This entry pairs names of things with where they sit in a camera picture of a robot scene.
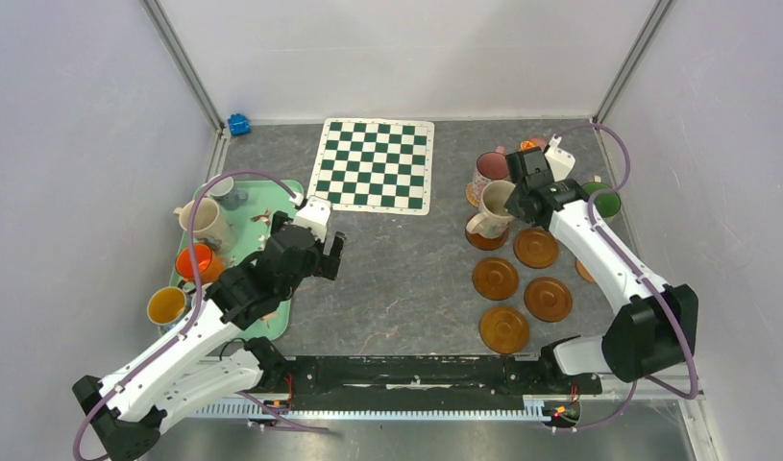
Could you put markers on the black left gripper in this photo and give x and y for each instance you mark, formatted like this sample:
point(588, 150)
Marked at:
point(326, 265)

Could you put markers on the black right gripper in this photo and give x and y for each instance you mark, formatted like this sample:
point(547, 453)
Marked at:
point(518, 207)

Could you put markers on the cream ceramic mug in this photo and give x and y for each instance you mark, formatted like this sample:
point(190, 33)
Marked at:
point(492, 219)

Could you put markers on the pink ghost pattern mug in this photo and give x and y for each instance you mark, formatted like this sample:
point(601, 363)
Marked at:
point(490, 166)

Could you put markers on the brown wooden ridged coaster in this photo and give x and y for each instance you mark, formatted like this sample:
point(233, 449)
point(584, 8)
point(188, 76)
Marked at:
point(504, 329)
point(548, 299)
point(536, 248)
point(486, 244)

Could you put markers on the woven rattan coaster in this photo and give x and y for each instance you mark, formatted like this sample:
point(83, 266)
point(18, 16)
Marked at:
point(471, 195)

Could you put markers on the green interior cartoon mug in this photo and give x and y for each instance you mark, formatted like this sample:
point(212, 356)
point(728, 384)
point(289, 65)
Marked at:
point(608, 205)

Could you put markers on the grey white mug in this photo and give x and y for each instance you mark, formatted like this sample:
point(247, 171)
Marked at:
point(227, 194)

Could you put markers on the yellow interior mug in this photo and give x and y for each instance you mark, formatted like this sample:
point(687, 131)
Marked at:
point(167, 306)

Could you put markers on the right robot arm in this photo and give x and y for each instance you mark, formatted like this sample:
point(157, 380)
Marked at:
point(655, 323)

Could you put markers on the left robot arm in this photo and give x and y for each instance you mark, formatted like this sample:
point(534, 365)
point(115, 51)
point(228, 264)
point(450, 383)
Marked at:
point(131, 408)

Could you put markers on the plain orange cork coaster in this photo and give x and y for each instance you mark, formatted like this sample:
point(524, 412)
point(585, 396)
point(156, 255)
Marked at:
point(583, 272)

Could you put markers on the orange pink toy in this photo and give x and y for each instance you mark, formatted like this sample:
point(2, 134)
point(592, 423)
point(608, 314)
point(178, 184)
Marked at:
point(534, 143)

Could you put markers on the green floral tray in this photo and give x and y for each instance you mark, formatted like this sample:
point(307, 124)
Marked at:
point(250, 224)

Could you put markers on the green white chessboard mat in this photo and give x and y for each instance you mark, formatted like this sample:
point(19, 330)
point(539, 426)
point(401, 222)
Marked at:
point(374, 165)

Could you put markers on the orange mug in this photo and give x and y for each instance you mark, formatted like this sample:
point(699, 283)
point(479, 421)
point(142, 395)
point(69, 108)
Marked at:
point(208, 265)

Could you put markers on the beige mug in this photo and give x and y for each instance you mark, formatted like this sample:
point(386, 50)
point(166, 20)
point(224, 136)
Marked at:
point(211, 227)

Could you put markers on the blue toy block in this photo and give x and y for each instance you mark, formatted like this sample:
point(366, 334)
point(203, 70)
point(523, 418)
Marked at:
point(238, 124)

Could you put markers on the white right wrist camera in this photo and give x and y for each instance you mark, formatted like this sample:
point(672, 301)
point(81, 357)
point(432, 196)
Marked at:
point(561, 162)

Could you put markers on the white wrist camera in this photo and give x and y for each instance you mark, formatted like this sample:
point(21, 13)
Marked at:
point(314, 215)
point(561, 162)

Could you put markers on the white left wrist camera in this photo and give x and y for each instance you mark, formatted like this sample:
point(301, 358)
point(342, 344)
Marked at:
point(314, 215)

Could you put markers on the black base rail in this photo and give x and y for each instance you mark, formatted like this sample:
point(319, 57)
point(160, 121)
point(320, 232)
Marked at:
point(418, 382)

